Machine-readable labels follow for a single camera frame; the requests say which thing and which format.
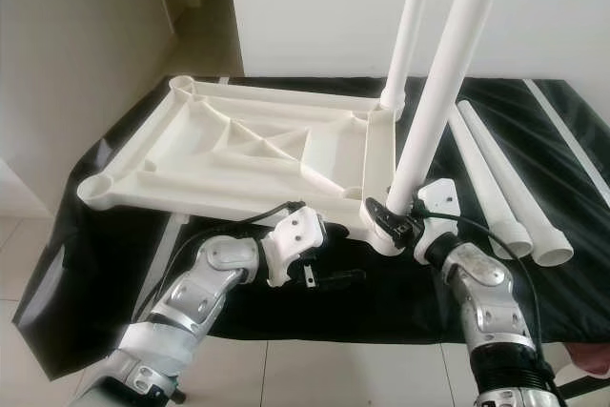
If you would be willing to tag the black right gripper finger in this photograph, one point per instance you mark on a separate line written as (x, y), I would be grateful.
(381, 216)

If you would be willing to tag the white plastic table leg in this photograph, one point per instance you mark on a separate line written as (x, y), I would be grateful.
(415, 26)
(486, 188)
(457, 64)
(524, 197)

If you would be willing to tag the white plastic table top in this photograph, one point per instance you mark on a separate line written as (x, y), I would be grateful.
(248, 140)

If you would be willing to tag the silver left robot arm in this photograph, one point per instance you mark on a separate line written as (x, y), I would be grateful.
(200, 293)

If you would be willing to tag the white fabric strip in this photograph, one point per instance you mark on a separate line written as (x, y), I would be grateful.
(170, 240)
(562, 126)

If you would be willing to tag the pink cloth piece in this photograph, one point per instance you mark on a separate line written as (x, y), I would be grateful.
(593, 357)

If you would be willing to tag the black metal stand leg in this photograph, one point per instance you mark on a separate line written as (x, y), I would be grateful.
(581, 386)

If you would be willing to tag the black tablecloth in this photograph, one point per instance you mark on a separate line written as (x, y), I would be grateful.
(76, 293)

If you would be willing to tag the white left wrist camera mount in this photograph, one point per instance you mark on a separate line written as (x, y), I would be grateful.
(295, 235)

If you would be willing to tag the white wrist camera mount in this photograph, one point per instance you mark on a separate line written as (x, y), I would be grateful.
(441, 195)
(295, 235)

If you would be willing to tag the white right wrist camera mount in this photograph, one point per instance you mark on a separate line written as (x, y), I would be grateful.
(441, 195)

